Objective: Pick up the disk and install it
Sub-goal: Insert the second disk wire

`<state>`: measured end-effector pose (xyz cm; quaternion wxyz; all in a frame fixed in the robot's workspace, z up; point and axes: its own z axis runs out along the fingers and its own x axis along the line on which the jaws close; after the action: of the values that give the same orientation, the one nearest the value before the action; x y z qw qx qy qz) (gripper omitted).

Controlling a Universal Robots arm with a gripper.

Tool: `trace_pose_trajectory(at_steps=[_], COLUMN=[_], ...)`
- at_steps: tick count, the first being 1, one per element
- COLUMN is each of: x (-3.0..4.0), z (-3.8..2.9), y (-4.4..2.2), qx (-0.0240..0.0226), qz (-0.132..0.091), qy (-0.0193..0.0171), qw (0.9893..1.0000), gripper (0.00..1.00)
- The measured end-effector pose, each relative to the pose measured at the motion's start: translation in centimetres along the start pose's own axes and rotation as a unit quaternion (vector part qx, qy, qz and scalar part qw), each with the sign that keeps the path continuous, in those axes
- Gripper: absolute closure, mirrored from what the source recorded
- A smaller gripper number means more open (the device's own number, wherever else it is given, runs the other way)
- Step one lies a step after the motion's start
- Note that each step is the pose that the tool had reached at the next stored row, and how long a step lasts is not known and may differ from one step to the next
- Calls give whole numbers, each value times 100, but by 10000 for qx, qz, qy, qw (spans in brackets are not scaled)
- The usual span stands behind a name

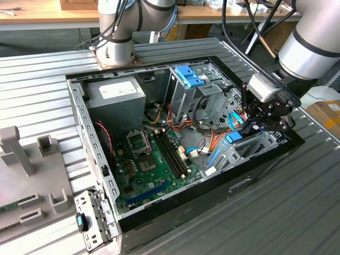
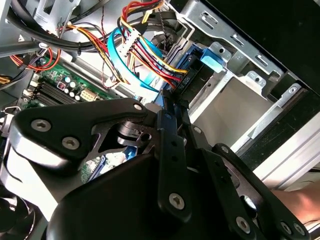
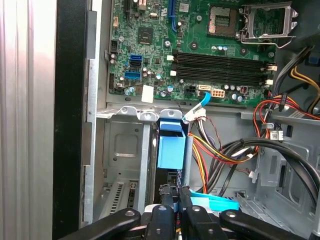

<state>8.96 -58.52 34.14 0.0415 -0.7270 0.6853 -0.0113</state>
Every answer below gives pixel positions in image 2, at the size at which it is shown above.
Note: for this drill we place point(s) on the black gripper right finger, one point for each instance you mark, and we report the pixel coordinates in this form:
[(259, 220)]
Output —
[(225, 180)]

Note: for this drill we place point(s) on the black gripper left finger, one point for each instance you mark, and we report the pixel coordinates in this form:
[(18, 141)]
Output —
[(55, 125)]

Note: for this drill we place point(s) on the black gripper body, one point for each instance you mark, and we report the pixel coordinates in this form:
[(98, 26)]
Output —
[(112, 205)]

